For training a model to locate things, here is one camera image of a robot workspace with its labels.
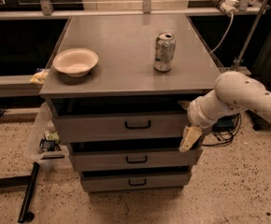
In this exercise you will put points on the grey drawer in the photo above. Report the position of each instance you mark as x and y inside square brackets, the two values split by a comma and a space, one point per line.
[89, 128]
[128, 182]
[133, 159]

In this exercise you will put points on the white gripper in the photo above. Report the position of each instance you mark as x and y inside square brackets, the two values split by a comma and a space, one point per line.
[196, 116]

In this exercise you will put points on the grey top drawer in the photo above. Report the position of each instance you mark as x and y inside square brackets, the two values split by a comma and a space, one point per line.
[89, 128]

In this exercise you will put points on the grey bottom drawer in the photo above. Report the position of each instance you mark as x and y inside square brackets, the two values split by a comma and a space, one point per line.
[128, 182]

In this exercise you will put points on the grey metal rail frame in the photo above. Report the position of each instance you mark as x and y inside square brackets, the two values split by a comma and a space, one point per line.
[41, 10]

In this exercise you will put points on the crushed silver soda can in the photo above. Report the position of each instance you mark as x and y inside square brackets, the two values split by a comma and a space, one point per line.
[164, 52]

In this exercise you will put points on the yellow crumpled packet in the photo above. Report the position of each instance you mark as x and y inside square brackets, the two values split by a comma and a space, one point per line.
[39, 77]

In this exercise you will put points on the white power strip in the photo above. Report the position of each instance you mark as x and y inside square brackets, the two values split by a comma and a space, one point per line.
[226, 6]

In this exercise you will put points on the thin metal pole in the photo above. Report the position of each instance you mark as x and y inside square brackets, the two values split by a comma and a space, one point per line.
[238, 60]

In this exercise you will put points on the white ceramic bowl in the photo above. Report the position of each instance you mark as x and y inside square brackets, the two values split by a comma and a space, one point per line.
[75, 62]

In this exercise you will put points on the grey middle drawer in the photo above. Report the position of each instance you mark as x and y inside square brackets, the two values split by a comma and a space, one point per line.
[133, 159]

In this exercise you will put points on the grey drawer cabinet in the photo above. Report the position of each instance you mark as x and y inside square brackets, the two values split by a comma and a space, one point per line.
[125, 81]

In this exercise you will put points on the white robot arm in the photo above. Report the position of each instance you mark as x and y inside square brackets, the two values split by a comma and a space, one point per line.
[233, 92]

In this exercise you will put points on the black metal floor stand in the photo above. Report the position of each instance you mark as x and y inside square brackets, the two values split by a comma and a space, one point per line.
[25, 183]

